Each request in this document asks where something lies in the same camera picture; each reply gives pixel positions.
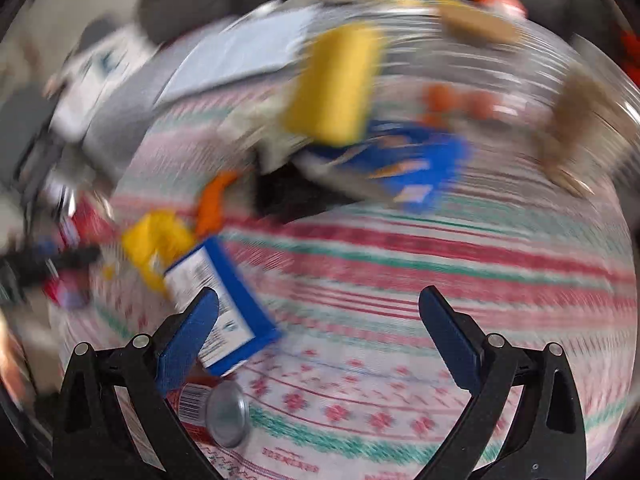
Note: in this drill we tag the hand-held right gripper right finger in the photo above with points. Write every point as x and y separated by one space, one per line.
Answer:
450 345

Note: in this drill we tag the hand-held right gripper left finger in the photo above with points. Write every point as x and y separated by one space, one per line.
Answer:
187 345

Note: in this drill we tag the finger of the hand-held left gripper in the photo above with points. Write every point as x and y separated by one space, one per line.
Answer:
60 260

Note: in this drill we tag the red snack packet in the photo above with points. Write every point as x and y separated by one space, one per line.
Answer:
90 220

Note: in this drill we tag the blue and white carton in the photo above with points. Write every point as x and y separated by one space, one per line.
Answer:
230 305

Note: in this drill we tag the red drink can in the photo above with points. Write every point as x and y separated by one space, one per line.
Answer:
225 412

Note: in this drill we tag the patterned red green tablecloth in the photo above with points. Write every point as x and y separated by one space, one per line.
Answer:
400 270

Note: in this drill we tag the yellow snack packet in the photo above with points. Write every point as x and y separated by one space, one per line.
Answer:
155 242

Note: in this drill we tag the dark grey chair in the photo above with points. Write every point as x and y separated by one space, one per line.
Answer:
30 135

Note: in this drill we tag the orange snack packet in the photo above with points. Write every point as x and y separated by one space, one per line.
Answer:
215 200

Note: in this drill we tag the grey striped cloth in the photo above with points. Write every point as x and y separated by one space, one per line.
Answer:
130 110

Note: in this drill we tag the black plastic tray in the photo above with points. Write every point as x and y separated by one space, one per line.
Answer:
280 195

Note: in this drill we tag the blue snack packet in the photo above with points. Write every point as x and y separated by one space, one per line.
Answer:
425 160

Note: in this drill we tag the small orange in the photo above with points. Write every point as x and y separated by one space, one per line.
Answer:
482 105
430 120
440 97

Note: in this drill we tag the woven basket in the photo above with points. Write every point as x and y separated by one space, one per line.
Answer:
575 125

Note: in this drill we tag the printed paper sheet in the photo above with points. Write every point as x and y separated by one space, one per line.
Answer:
240 55

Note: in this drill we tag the clear bag of oranges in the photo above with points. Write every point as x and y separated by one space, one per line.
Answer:
500 70

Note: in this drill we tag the yellow box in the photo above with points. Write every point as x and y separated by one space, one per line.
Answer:
332 85

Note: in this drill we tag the wooden tray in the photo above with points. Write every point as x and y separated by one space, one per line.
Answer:
480 25

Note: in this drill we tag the red orange toy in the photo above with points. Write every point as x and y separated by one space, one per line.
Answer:
495 2

